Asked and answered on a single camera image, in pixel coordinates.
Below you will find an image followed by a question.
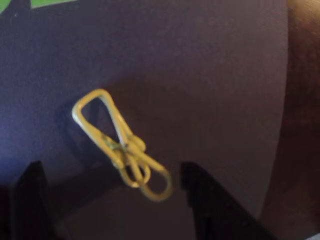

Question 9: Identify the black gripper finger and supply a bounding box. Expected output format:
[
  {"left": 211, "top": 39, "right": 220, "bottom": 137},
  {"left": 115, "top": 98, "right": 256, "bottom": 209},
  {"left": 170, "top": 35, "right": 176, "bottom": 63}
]
[
  {"left": 180, "top": 161, "right": 274, "bottom": 240},
  {"left": 8, "top": 160, "right": 61, "bottom": 240}
]

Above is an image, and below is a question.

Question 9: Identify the yellow wire clip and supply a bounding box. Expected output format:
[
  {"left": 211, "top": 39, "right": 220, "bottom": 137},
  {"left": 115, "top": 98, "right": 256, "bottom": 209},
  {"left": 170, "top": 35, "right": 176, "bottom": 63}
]
[{"left": 71, "top": 88, "right": 174, "bottom": 203}]

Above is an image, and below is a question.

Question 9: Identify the dark blue WOWROBO mat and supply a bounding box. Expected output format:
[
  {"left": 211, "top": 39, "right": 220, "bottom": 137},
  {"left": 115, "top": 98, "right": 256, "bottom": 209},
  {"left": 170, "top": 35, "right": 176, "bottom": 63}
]
[{"left": 0, "top": 0, "right": 291, "bottom": 240}]

